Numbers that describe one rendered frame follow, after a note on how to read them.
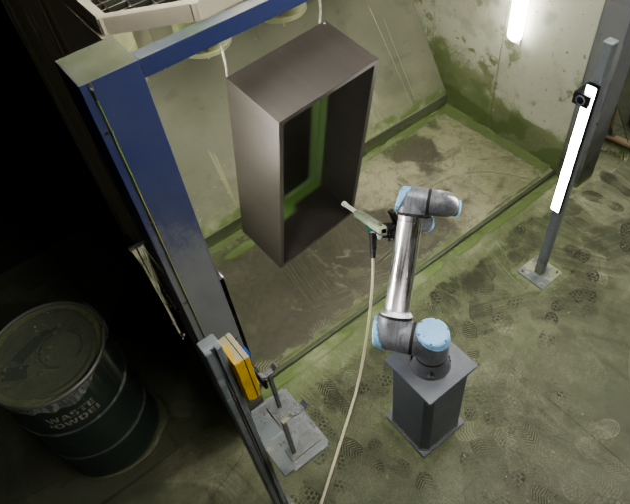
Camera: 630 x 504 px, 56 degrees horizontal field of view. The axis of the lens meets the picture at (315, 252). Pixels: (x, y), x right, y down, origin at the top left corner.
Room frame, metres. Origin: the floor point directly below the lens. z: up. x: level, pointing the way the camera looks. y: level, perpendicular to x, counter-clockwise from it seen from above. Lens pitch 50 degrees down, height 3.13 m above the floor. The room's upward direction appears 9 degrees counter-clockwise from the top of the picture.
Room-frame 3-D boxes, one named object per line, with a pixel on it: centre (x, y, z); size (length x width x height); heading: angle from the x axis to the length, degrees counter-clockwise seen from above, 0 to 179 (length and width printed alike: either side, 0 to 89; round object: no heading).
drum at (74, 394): (1.57, 1.31, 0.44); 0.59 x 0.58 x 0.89; 101
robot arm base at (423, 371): (1.34, -0.46, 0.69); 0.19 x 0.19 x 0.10
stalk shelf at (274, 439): (1.05, 0.24, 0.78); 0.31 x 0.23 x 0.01; 31
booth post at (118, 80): (1.53, 0.52, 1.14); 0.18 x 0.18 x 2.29; 31
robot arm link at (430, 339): (1.34, -0.45, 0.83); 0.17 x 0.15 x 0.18; 67
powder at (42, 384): (1.57, 1.31, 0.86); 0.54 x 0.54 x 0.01
